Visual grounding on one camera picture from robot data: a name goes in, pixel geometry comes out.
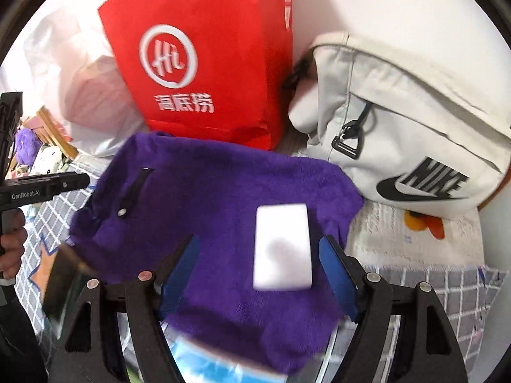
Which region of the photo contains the blue and white packet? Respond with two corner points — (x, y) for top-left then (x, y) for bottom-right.
(170, 331), (288, 383)

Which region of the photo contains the orange plush toy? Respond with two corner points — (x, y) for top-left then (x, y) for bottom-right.
(403, 209), (446, 240)

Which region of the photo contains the white spotted plush toy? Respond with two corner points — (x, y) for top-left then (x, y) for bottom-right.
(32, 146), (65, 174)

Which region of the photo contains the purple fleece cloth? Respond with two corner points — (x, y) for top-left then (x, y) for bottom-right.
(69, 131), (365, 376)

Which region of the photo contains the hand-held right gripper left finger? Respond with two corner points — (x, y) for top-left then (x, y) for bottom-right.
(48, 235), (200, 383)

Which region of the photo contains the white plastic bag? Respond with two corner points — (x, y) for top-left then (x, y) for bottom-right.
(22, 6), (150, 158)

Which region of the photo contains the person's left hand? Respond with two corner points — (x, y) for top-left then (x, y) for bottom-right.
(0, 209), (28, 285)

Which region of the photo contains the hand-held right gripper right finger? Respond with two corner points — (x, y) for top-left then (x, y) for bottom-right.
(318, 235), (469, 383)

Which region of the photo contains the person's left forearm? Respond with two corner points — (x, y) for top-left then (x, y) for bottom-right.
(0, 282), (53, 383)

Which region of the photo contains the wooden bed frame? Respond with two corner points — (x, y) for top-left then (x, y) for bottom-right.
(22, 106), (78, 160)

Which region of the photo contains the white quilted mat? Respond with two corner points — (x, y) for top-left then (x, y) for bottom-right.
(345, 197), (485, 274)

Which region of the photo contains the cream canvas backpack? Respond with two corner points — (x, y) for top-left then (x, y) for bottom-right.
(287, 32), (511, 220)

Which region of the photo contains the red paper bag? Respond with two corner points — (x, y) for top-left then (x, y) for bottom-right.
(98, 0), (294, 151)

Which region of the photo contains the grey checked star bed sheet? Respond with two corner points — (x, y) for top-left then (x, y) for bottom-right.
(16, 154), (509, 383)

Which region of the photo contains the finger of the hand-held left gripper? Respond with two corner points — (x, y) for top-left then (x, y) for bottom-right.
(53, 173), (91, 192)

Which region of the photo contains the purple plush toy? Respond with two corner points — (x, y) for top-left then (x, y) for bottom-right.
(15, 127), (38, 168)

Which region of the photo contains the white sponge block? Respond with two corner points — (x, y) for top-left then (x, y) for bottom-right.
(253, 203), (313, 291)

